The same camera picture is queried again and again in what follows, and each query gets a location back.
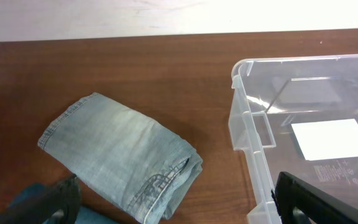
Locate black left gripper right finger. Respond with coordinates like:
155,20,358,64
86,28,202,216
271,171,358,224

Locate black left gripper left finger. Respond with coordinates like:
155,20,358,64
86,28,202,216
0,174,81,224

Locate blue folded jeans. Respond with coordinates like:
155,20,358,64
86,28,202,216
9,183,118,224

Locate white label in bin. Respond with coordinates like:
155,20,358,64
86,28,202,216
291,119,358,161

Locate light grey folded jeans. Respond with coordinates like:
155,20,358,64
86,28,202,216
38,93,203,223

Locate clear plastic storage bin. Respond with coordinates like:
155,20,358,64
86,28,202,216
228,54,358,223

